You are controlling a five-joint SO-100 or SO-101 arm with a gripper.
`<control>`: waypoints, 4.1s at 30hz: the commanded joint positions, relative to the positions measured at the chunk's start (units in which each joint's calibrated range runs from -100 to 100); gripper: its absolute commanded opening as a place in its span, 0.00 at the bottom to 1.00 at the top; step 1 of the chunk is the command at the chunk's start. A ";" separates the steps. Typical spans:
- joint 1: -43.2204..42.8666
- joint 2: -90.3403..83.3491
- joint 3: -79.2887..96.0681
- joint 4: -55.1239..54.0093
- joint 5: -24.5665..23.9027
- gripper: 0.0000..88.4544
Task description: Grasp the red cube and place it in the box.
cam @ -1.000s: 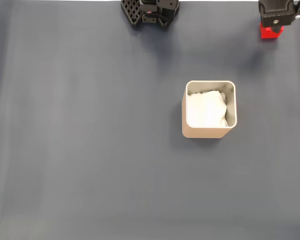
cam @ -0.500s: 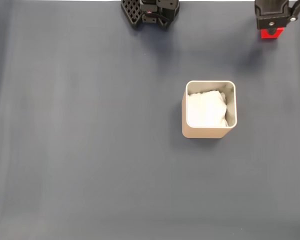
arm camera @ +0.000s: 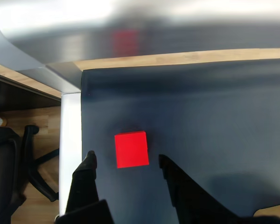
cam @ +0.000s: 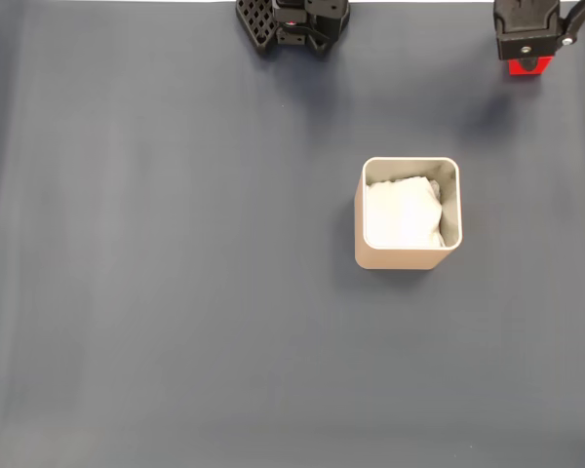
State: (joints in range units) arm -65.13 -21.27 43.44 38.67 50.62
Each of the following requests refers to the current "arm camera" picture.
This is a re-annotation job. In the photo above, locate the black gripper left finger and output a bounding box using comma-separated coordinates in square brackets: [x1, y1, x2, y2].
[65, 150, 100, 213]

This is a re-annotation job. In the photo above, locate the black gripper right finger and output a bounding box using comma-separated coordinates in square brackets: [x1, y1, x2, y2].
[158, 154, 238, 224]

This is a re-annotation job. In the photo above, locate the red cube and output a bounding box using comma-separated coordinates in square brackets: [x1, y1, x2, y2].
[114, 131, 150, 169]

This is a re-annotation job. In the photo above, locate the black office chair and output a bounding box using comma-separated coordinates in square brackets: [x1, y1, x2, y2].
[0, 125, 60, 224]

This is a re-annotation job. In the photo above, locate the dark blue table mat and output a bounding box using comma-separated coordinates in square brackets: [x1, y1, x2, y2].
[80, 57, 280, 224]

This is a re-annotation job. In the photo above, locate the white table frame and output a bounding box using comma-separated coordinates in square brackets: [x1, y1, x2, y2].
[0, 7, 83, 219]

